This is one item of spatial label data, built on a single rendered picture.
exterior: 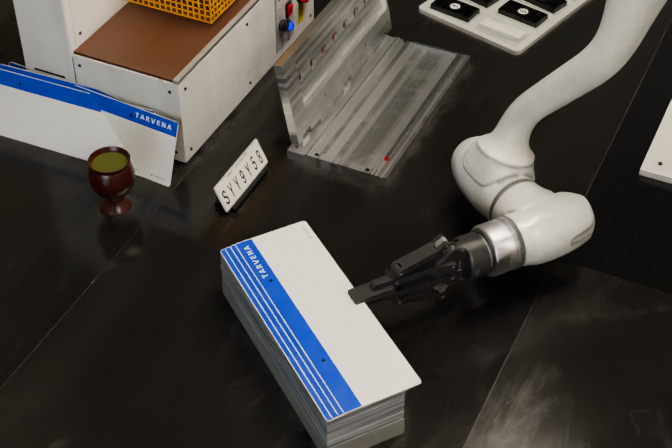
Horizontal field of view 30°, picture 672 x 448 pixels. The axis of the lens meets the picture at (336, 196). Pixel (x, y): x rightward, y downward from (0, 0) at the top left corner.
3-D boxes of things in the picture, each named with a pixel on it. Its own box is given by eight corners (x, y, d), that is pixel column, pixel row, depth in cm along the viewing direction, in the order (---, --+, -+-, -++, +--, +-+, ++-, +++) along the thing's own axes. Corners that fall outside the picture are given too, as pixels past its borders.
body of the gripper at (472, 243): (495, 247, 201) (444, 266, 197) (490, 285, 206) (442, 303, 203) (470, 219, 206) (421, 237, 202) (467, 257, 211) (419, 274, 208)
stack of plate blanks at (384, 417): (404, 433, 190) (406, 390, 184) (327, 464, 186) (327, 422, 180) (291, 268, 217) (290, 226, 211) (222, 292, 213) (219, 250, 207)
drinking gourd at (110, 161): (119, 184, 234) (112, 138, 227) (149, 205, 230) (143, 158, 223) (83, 206, 230) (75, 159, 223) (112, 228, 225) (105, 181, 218)
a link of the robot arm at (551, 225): (525, 284, 208) (483, 238, 217) (602, 255, 213) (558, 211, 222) (530, 235, 201) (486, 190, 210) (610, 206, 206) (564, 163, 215)
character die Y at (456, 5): (467, 22, 274) (468, 18, 273) (430, 8, 278) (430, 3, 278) (479, 13, 277) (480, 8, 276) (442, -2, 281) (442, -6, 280)
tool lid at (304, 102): (281, 66, 226) (273, 65, 227) (300, 151, 238) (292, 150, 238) (380, -47, 256) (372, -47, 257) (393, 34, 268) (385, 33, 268)
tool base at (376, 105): (385, 188, 234) (386, 173, 231) (286, 158, 240) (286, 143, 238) (469, 65, 264) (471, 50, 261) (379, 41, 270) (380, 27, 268)
